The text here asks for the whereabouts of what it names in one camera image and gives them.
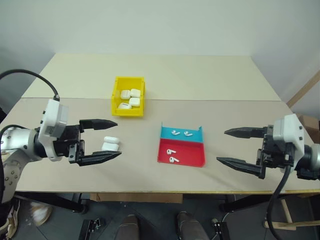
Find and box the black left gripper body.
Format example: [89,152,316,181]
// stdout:
[52,123,86,165]

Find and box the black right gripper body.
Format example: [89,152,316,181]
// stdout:
[256,124,294,173]

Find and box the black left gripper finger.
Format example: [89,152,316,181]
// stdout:
[76,150,123,167]
[79,119,119,133]

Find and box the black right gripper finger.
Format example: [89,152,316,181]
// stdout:
[224,126,270,140]
[216,156,266,180]

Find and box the yellow plastic bin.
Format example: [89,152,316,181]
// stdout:
[110,76,147,118]

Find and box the brown cardboard sheet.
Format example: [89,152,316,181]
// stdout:
[89,192,184,204]

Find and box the blue and red tray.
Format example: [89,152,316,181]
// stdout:
[156,121,208,168]

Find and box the black table leg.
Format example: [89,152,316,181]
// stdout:
[14,191,90,215]

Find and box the black foot pedal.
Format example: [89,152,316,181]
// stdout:
[210,217,236,240]
[78,218,107,240]

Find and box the slanted wooden beam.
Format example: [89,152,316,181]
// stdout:
[286,73,320,109]

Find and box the dark rounded shape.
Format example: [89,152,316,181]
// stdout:
[114,214,140,240]
[176,210,209,240]

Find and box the white shoe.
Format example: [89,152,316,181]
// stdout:
[29,200,54,227]

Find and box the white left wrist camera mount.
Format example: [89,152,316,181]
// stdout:
[38,98,70,161]

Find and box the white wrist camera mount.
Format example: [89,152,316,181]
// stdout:
[272,113,306,173]
[38,98,70,161]

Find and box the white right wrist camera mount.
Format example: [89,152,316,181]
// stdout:
[272,113,306,173]

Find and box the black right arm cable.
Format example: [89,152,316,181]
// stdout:
[264,142,296,240]

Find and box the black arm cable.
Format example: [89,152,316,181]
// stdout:
[0,69,61,101]
[264,142,296,240]

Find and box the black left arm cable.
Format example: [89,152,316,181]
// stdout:
[0,69,61,101]

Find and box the light wooden frame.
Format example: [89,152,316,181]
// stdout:
[262,196,320,232]

